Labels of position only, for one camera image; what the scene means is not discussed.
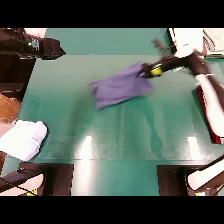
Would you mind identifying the light purple T-shirt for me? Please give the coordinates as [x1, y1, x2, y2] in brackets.
[89, 61, 155, 111]

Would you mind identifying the red garment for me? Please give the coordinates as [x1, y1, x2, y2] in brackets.
[191, 84, 223, 145]

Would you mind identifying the white garment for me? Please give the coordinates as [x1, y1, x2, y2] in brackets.
[202, 28, 224, 56]

